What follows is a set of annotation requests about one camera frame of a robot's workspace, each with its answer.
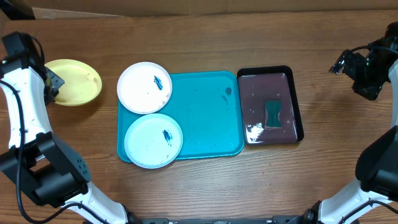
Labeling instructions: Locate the yellow plate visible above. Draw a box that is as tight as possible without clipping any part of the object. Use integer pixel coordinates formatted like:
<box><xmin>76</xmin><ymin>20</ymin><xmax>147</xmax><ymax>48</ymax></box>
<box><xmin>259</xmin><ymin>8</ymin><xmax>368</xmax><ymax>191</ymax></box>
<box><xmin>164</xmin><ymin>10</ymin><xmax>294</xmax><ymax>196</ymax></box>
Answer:
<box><xmin>45</xmin><ymin>59</ymin><xmax>102</xmax><ymax>106</ymax></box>

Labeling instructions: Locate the white plate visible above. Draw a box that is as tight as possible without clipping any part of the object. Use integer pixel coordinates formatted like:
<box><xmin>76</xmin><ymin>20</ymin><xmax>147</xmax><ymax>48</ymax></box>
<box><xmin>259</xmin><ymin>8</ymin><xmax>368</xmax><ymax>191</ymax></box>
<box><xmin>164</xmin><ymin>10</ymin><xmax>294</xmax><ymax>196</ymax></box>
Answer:
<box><xmin>117</xmin><ymin>62</ymin><xmax>173</xmax><ymax>114</ymax></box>

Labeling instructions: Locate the green scrubbing sponge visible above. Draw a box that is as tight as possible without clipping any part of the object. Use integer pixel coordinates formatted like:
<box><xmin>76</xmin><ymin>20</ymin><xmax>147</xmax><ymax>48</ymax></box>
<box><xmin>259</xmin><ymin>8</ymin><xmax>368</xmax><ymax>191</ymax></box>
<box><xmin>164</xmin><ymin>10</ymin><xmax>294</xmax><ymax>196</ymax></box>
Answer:
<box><xmin>265</xmin><ymin>100</ymin><xmax>282</xmax><ymax>128</ymax></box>

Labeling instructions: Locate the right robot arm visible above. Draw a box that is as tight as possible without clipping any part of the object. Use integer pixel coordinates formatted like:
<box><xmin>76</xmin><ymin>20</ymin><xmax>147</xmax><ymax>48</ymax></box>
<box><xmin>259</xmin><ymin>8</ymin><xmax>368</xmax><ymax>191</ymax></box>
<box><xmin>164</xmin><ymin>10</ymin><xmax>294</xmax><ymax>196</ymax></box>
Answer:
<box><xmin>291</xmin><ymin>22</ymin><xmax>397</xmax><ymax>223</ymax></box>

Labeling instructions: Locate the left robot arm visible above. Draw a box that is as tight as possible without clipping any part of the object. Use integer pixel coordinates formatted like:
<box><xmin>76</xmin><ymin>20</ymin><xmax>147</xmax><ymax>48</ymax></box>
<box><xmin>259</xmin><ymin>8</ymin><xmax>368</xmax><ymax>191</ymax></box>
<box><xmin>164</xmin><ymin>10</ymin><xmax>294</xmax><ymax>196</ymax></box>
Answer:
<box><xmin>1</xmin><ymin>58</ymin><xmax>135</xmax><ymax>223</ymax></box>

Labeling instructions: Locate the black tray with water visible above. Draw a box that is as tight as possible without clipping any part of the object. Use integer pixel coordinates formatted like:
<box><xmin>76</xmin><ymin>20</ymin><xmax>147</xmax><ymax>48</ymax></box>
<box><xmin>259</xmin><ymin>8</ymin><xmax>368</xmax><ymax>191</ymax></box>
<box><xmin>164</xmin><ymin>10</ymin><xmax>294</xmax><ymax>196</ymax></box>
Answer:
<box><xmin>237</xmin><ymin>65</ymin><xmax>304</xmax><ymax>146</ymax></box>

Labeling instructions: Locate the teal plastic tray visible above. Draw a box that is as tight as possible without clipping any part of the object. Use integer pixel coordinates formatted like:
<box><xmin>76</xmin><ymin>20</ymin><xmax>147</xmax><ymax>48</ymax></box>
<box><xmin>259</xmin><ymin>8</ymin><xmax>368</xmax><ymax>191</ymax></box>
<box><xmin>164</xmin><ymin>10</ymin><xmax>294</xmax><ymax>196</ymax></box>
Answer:
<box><xmin>116</xmin><ymin>71</ymin><xmax>244</xmax><ymax>163</ymax></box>

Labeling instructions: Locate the cardboard backdrop panel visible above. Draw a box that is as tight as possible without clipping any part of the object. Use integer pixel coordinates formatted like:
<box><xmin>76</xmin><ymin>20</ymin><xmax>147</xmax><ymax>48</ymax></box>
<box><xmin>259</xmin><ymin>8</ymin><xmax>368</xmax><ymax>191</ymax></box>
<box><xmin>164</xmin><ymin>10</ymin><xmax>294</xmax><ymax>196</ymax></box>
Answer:
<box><xmin>26</xmin><ymin>0</ymin><xmax>397</xmax><ymax>17</ymax></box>

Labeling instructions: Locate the light blue plate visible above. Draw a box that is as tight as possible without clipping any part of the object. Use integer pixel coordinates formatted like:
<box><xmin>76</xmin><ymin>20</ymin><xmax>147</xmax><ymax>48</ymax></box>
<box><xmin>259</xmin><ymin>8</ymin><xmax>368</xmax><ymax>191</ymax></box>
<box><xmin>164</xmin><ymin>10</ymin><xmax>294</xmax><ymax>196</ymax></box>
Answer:
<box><xmin>124</xmin><ymin>113</ymin><xmax>183</xmax><ymax>169</ymax></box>

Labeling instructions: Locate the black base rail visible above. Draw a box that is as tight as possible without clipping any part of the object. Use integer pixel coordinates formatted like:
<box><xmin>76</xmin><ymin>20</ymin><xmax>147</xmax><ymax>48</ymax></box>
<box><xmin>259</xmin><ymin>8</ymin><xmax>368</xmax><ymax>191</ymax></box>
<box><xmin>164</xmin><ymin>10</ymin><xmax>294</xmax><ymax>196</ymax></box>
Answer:
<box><xmin>83</xmin><ymin>215</ymin><xmax>360</xmax><ymax>224</ymax></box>

